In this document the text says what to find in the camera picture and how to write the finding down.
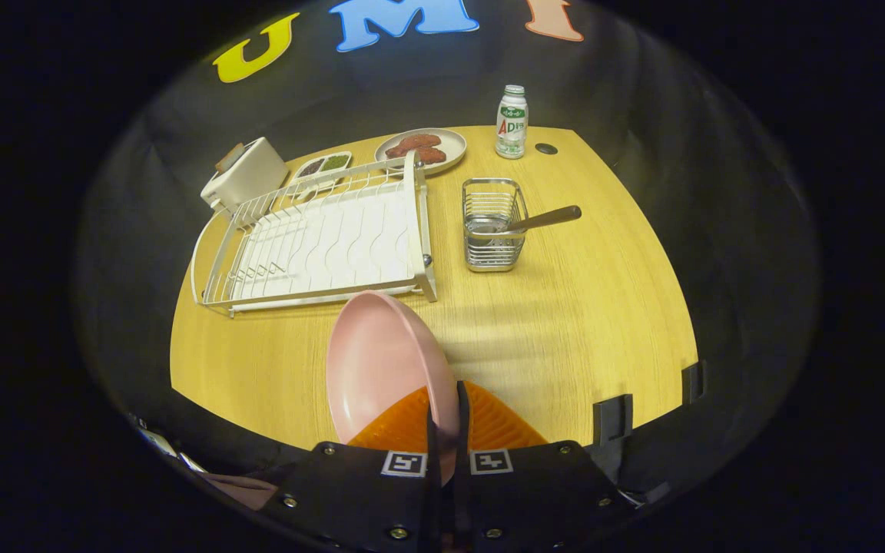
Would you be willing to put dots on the white green-label drink bottle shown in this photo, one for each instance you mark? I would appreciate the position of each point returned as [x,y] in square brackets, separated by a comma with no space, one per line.
[511,127]

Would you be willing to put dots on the beige plate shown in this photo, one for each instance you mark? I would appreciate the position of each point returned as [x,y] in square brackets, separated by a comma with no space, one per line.
[454,144]

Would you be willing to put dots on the pink plate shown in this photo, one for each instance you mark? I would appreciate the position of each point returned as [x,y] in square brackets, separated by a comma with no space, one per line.
[381,361]

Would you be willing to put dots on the black table edge clip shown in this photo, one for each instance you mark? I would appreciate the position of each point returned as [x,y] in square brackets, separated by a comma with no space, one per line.
[613,418]
[693,382]

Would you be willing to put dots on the toast slice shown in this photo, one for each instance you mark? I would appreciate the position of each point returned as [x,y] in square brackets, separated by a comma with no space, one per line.
[229,157]

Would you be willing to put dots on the red meat slice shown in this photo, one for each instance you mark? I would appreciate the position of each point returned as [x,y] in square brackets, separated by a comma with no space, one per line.
[415,142]
[433,156]

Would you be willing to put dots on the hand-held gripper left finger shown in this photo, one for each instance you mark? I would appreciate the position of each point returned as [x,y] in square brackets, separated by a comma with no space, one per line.
[350,499]

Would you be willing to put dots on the black backdrop cloth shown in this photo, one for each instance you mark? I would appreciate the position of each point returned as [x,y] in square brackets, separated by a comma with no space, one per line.
[642,92]

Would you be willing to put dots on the white toaster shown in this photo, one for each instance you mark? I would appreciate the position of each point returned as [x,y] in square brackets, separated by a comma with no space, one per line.
[254,177]

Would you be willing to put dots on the white divided condiment dish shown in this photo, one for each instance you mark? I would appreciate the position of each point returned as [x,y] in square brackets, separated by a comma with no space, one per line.
[335,163]

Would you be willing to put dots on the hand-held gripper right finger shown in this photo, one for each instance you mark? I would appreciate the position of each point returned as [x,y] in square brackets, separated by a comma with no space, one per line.
[462,430]

